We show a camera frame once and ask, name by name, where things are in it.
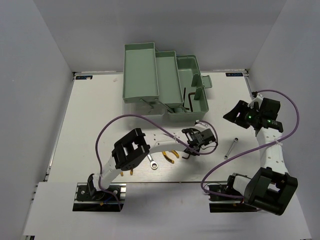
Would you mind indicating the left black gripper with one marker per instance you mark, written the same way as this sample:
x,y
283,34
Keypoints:
x,y
194,153

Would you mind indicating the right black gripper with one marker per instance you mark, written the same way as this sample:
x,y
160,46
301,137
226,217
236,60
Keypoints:
x,y
242,107

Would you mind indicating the yellow-handled pliers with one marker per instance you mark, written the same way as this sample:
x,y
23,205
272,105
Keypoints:
x,y
171,156
122,173

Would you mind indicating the small silver wrench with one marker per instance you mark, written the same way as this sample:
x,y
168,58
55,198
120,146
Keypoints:
x,y
235,140

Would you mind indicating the bent brown hex key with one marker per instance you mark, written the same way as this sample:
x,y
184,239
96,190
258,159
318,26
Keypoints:
x,y
190,100

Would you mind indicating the large silver ratchet wrench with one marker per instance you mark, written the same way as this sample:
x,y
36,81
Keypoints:
x,y
153,164

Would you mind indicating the green cantilever toolbox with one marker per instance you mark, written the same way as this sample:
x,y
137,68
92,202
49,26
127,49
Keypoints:
x,y
154,82

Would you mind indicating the straight brown hex key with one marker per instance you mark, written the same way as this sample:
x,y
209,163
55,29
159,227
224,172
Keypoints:
x,y
184,99

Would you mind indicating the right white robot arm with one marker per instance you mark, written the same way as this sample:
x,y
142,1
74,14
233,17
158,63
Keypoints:
x,y
272,187

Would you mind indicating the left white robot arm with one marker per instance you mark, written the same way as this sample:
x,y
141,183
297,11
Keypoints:
x,y
129,151

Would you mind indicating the right blue label sticker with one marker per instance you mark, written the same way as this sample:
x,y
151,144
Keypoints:
x,y
234,74

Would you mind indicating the blue label sticker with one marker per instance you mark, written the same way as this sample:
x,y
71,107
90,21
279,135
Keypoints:
x,y
234,74
83,77

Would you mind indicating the left blue label sticker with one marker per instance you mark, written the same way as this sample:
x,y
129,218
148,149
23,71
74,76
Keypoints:
x,y
83,77

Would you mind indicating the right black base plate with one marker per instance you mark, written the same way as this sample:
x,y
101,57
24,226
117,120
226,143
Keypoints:
x,y
221,204

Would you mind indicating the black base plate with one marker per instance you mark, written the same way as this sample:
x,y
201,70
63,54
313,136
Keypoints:
x,y
221,204
101,201

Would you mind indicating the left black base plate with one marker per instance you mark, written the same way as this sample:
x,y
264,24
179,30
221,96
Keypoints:
x,y
101,201

